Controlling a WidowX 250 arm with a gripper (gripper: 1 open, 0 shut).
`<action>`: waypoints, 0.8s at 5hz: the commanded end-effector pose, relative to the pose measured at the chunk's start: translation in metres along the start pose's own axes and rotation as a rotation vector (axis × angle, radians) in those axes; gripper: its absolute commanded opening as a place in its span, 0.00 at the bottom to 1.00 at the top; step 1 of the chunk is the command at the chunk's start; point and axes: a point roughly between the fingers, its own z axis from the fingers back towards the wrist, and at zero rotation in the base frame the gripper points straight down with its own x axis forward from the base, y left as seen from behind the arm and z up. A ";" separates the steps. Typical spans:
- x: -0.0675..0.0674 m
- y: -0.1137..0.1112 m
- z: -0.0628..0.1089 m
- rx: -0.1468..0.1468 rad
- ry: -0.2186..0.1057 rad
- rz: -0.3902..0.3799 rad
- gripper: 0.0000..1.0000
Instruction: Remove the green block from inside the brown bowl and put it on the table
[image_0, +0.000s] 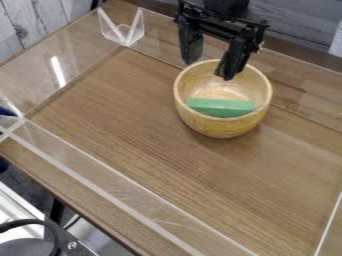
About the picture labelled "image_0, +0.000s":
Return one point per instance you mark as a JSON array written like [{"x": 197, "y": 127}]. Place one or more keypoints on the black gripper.
[{"x": 229, "y": 20}]

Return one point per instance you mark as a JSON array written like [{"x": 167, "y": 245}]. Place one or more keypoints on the brown wooden bowl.
[{"x": 197, "y": 82}]

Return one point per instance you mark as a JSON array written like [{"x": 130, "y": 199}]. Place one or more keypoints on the green rectangular block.
[{"x": 221, "y": 108}]

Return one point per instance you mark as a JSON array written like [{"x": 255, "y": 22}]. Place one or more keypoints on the black table leg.
[{"x": 56, "y": 211}]

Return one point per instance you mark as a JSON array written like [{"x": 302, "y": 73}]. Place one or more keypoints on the clear acrylic corner bracket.
[{"x": 122, "y": 34}]

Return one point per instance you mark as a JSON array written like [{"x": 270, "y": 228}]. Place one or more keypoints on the clear acrylic barrier wall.
[{"x": 96, "y": 135}]

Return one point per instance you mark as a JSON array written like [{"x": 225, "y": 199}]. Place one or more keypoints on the black metal base plate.
[{"x": 70, "y": 245}]

